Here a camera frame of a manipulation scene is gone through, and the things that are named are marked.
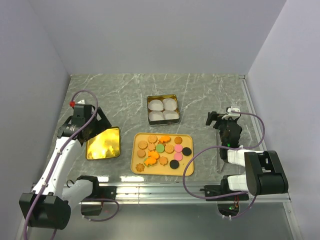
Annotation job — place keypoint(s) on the gold tin lid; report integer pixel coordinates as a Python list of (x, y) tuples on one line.
[(105, 145)]

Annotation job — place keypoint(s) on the white paper cup front left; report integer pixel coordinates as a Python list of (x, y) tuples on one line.
[(156, 116)]

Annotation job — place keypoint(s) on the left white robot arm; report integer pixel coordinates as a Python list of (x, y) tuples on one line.
[(49, 205)]

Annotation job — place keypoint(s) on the dark green cookie tin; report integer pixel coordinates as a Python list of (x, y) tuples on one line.
[(163, 110)]

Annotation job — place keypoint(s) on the black sandwich cookie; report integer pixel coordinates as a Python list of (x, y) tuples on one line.
[(174, 164), (186, 151)]

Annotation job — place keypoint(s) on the round dotted biscuit top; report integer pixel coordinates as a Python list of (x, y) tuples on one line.
[(152, 138)]

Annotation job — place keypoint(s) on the pink sandwich cookie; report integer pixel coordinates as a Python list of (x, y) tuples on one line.
[(178, 148), (178, 156)]

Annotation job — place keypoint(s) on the black sandwich cookie lower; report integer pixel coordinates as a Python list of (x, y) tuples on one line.
[(174, 164)]

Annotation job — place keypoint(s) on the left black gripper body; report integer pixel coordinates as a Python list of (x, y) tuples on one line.
[(93, 124)]

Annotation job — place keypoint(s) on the white paper cup back right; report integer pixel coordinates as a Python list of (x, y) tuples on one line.
[(169, 104)]

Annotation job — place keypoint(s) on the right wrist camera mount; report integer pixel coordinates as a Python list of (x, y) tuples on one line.
[(232, 112)]

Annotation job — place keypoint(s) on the white paper cup front right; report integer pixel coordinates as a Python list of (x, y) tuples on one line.
[(170, 115)]

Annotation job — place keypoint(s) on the chocolate chip cookie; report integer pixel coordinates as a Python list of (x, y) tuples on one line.
[(178, 140)]

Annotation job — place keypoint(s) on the orange fish cookie middle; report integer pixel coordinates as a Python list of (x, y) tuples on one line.
[(153, 154)]

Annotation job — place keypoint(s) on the round dotted biscuit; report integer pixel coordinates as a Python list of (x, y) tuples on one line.
[(142, 144), (152, 138), (169, 148)]

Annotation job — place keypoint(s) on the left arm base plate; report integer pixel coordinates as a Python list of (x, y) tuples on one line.
[(93, 204)]

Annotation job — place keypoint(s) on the orange fish cookie top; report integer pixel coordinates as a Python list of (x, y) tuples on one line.
[(165, 139)]

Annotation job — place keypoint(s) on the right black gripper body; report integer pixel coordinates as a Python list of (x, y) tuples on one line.
[(223, 124)]

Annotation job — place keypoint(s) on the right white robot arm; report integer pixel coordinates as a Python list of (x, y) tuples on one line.
[(264, 174)]

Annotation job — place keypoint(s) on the white paper cup back left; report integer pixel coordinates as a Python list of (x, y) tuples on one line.
[(155, 105)]

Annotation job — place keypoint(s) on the black sandwich cookie right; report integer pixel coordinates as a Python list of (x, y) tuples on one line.
[(186, 151)]

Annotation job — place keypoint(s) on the green round cookie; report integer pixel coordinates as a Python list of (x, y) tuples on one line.
[(160, 148)]

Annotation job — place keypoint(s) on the orange fish cookie bottom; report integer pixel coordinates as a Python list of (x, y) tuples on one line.
[(150, 161)]

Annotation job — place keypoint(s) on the pink sandwich cookie upper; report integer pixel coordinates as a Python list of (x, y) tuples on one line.
[(178, 148)]

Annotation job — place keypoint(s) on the pink sandwich cookie lower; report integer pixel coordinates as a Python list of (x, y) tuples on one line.
[(178, 156)]

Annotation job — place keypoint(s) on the white paper cup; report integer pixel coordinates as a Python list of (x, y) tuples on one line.
[(170, 115), (169, 104), (156, 116), (155, 105)]

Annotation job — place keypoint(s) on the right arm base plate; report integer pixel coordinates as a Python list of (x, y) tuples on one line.
[(227, 206)]

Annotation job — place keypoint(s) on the swirl cookie bottom left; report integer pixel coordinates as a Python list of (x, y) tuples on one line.
[(140, 167)]

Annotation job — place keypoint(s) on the yellow plastic tray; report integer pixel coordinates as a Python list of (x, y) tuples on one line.
[(158, 169)]

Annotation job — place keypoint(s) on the orange fish cookie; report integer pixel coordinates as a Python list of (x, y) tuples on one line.
[(165, 139), (150, 161), (153, 154)]

